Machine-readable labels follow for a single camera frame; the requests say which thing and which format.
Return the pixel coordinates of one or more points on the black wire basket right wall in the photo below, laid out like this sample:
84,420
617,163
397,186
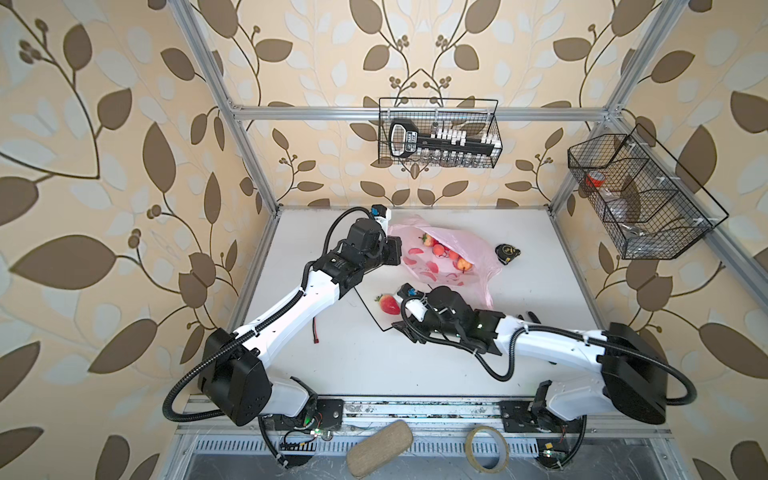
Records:
653,206

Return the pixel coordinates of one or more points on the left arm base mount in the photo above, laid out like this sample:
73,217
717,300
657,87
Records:
319,414

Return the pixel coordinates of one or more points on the black wire basket wall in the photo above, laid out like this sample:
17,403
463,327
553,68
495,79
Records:
475,116
653,206

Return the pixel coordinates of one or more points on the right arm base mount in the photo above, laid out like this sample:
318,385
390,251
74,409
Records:
520,416

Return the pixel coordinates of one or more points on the beige oval sponge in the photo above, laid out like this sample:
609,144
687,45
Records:
379,449

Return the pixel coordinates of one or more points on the red fake fruits in bag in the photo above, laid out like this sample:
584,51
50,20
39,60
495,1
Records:
441,251

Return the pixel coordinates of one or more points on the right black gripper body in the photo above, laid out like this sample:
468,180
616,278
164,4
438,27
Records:
428,324

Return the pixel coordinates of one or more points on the black wire basket back wall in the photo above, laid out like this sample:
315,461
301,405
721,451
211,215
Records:
475,116

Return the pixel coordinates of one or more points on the white square plate black rim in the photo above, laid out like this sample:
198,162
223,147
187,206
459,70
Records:
383,321

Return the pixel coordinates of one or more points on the clear tape roll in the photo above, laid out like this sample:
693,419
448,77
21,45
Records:
486,450

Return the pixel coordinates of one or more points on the black tape measure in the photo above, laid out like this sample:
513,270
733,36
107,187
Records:
506,253

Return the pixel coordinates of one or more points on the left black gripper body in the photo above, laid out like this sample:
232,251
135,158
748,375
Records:
381,252

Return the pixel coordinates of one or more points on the pink plastic bag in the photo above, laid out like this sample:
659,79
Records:
431,270

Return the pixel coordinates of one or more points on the black socket set tool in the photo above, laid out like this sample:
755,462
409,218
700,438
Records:
404,139

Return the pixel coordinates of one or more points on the black connector board with wires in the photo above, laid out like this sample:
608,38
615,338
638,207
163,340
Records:
314,331

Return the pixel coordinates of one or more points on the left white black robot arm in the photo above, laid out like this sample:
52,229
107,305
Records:
233,373

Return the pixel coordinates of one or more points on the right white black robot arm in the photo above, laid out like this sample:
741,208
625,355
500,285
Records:
617,370

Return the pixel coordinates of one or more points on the orange black pliers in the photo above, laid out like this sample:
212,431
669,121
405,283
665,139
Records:
530,317

